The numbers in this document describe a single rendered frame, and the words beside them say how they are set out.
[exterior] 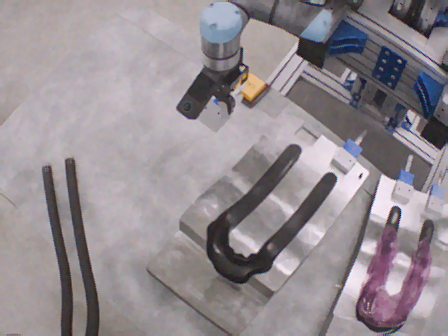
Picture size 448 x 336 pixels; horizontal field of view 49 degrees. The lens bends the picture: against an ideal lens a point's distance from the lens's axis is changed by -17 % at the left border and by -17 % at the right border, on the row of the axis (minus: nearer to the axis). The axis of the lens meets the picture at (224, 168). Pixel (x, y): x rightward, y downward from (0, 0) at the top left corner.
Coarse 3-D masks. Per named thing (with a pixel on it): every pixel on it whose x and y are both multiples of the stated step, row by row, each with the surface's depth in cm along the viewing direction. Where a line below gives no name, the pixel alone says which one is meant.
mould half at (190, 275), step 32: (288, 128) 134; (256, 160) 132; (320, 160) 131; (224, 192) 126; (288, 192) 129; (352, 192) 128; (192, 224) 121; (256, 224) 123; (320, 224) 126; (160, 256) 125; (192, 256) 125; (288, 256) 119; (192, 288) 122; (224, 288) 123; (256, 288) 121; (224, 320) 120
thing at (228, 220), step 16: (288, 160) 132; (272, 176) 131; (336, 176) 130; (256, 192) 129; (320, 192) 129; (240, 208) 125; (304, 208) 128; (208, 224) 119; (224, 224) 123; (288, 224) 126; (304, 224) 126; (208, 240) 118; (224, 240) 118; (272, 240) 121; (288, 240) 122; (208, 256) 123; (224, 256) 124; (240, 256) 117; (256, 256) 121; (272, 256) 120; (224, 272) 123; (240, 272) 123; (256, 272) 116
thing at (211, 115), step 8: (240, 88) 133; (208, 104) 129; (216, 104) 130; (208, 112) 128; (216, 112) 128; (200, 120) 132; (208, 120) 129; (216, 120) 127; (224, 120) 131; (216, 128) 130
